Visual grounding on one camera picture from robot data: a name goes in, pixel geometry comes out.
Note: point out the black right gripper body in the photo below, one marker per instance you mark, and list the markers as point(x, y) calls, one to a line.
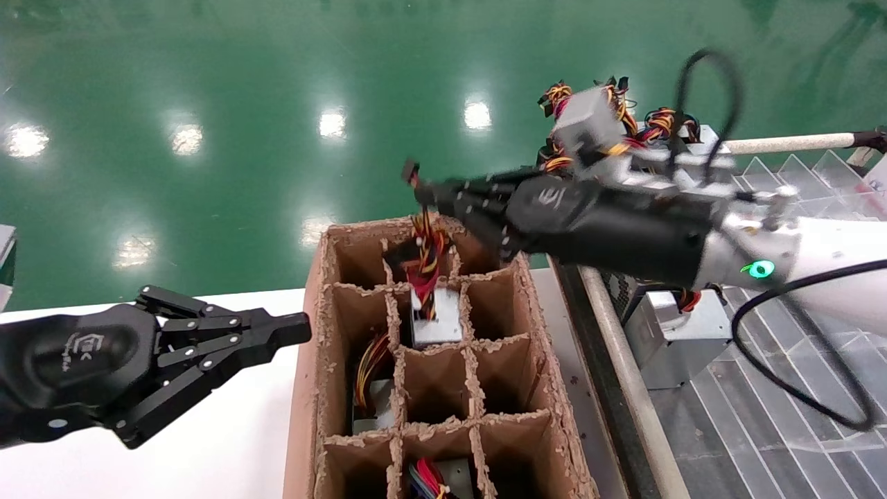
point(610, 225)

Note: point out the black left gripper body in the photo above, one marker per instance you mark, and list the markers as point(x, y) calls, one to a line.
point(76, 360)

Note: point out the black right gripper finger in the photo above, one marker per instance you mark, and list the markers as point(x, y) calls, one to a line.
point(495, 225)
point(471, 190)

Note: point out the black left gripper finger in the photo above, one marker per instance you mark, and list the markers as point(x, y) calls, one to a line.
point(208, 367)
point(235, 319)

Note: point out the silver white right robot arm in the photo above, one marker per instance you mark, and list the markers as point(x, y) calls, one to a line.
point(831, 253)

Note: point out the brown cardboard divider box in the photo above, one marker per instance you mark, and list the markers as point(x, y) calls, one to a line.
point(303, 416)

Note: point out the silver power supply casing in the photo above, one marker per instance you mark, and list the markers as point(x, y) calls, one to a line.
point(686, 346)
point(703, 141)

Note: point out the white conveyor side tube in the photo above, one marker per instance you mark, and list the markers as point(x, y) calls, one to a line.
point(634, 388)

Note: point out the white foam padded bar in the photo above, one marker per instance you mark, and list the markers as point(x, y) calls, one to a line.
point(790, 143)

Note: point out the clear plastic divider tray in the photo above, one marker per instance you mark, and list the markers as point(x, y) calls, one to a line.
point(762, 450)

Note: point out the black conveyor frame strip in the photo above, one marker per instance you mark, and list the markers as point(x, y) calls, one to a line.
point(606, 388)

